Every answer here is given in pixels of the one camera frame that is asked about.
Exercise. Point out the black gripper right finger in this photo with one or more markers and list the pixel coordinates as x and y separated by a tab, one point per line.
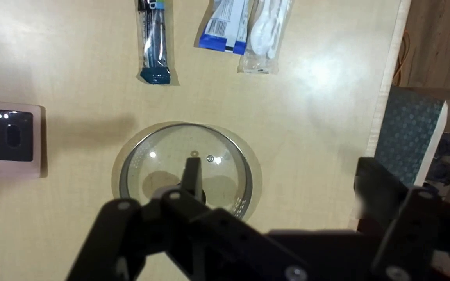
414	223

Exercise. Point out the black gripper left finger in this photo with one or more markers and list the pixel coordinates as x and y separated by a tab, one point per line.
205	243

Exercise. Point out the glass pot lid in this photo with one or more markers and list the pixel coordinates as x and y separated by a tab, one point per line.
160	154

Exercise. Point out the blue sachet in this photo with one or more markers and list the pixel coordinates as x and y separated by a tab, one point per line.
227	26

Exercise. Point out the white plastic-wrapped object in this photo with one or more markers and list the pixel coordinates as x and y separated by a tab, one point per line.
264	36

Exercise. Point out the dark blue snack bar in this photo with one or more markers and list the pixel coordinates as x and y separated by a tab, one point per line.
152	40

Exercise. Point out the pink square device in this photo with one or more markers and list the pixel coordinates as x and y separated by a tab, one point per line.
21	139

